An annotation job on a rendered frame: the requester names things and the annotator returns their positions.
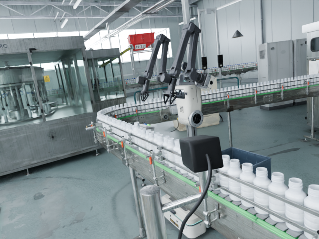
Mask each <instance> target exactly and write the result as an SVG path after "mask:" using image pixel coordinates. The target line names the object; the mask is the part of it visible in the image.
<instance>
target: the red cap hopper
mask: <svg viewBox="0 0 319 239"><path fill-rule="evenodd" d="M154 34H155V32H149V33H140V34H130V35H128V36H127V39H128V45H129V46H130V45H132V46H134V49H133V48H132V49H131V50H129V51H130V57H131V66H132V73H133V79H134V78H135V79H136V78H137V74H136V73H138V74H139V75H143V74H142V73H141V72H140V71H138V69H144V68H146V67H140V68H136V67H135V60H134V54H138V53H146V52H152V50H153V46H152V44H153V43H155V42H154V41H155V36H154ZM148 46H151V49H148V50H145V49H146V48H147V47H148ZM156 68H157V72H159V64H158V57H157V59H156V65H154V70H153V72H154V75H155V76H156ZM135 91H139V89H137V88H135ZM157 97H158V98H159V90H157ZM136 98H137V101H139V103H140V104H141V100H140V93H139V92H138V93H136ZM160 98H161V100H162V89H160Z"/></svg>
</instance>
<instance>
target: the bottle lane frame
mask: <svg viewBox="0 0 319 239"><path fill-rule="evenodd" d="M99 133H100V135H101V137H102V142H103V144H101V145H102V147H104V148H105V149H107V150H108V148H107V143H106V137H104V135H103V132H102V133H101V131H100V130H99ZM107 138H108V143H109V145H112V144H113V145H112V146H110V150H111V149H113V146H114V150H111V151H110V152H111V153H112V154H113V155H115V156H116V157H117V158H119V159H120V160H121V161H122V158H121V157H122V156H121V155H122V154H123V155H124V156H125V153H124V148H123V147H122V145H121V143H118V140H117V139H115V138H113V137H111V136H109V135H107ZM112 141H113V143H112ZM126 151H127V157H128V158H129V157H132V153H133V157H132V158H134V162H133V159H132V158H129V160H128V161H129V163H132V162H133V163H132V164H130V166H129V167H131V168H132V169H133V170H135V171H136V172H138V173H139V174H140V175H142V176H143V177H145V178H146V179H147V180H149V181H150V182H151V183H153V184H155V181H154V180H153V177H154V174H153V168H152V164H151V165H150V161H149V158H147V159H145V157H146V155H144V154H142V153H140V152H139V151H137V150H135V149H133V148H131V147H129V146H128V145H126ZM154 162H155V169H156V176H157V177H160V176H162V171H164V176H163V177H164V178H165V183H164V184H161V185H160V186H159V187H160V189H161V190H162V191H163V192H165V193H166V194H167V195H169V196H170V197H172V198H173V199H174V200H178V199H181V198H184V197H187V196H190V195H193V194H196V193H199V192H200V191H199V186H198V187H194V185H195V184H196V182H193V181H191V180H189V179H187V178H186V177H184V176H182V175H180V174H178V173H176V172H175V171H173V170H171V169H169V168H167V167H166V166H164V165H162V164H161V163H158V162H157V161H154ZM163 177H161V178H159V180H158V184H160V183H163ZM218 195H219V194H215V193H213V192H212V191H209V190H208V198H207V207H208V211H209V212H211V211H212V210H214V209H216V208H215V202H216V203H218V208H219V210H216V211H217V212H219V219H217V220H216V221H214V222H212V225H211V227H212V228H214V229H215V230H216V231H218V232H219V233H221V234H222V235H223V236H225V237H226V238H227V239H298V238H299V236H298V237H296V238H295V237H293V236H291V235H289V234H287V233H286V231H287V230H286V231H282V230H280V229H278V228H276V227H275V225H276V224H275V225H271V224H269V223H267V222H266V221H265V220H266V219H265V220H262V219H260V218H258V217H256V214H255V215H253V214H251V213H249V212H248V211H247V210H244V209H242V208H240V207H239V206H236V205H235V204H233V203H232V202H229V201H227V200H226V199H225V198H222V197H220V196H218ZM196 203H197V202H194V203H191V204H188V205H185V206H184V207H185V208H187V209H188V210H189V211H191V209H192V208H193V207H194V206H195V204H196ZM203 212H204V203H203V201H202V202H201V204H200V205H199V207H198V208H197V209H196V211H195V212H194V214H195V215H196V216H197V217H199V218H200V219H201V220H203V221H205V216H204V215H203ZM215 218H216V212H213V213H211V216H210V220H211V221H212V220H213V219H215Z"/></svg>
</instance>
